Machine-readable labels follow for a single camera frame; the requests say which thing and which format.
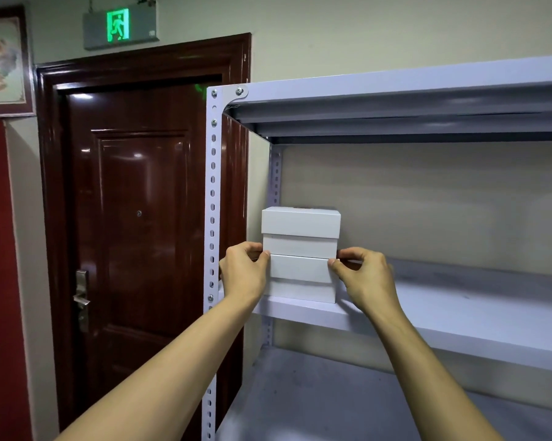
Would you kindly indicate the person's left hand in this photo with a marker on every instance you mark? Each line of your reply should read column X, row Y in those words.
column 244, row 275

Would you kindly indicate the person's right hand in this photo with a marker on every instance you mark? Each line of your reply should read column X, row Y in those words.
column 368, row 280

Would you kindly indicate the small white logo box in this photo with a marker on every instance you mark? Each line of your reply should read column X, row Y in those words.
column 301, row 275
column 301, row 225

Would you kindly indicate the white metal shelving rack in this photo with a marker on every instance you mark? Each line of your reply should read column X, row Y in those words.
column 441, row 307

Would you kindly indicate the person's left forearm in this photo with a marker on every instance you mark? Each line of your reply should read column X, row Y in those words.
column 166, row 376

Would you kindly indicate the person's right forearm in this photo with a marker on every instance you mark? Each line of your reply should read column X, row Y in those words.
column 432, row 381

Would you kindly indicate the dark wooden door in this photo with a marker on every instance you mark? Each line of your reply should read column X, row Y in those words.
column 138, row 225

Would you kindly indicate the green exit sign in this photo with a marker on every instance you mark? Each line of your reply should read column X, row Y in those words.
column 120, row 24

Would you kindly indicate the framed wall picture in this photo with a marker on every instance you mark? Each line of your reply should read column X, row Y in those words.
column 5, row 64

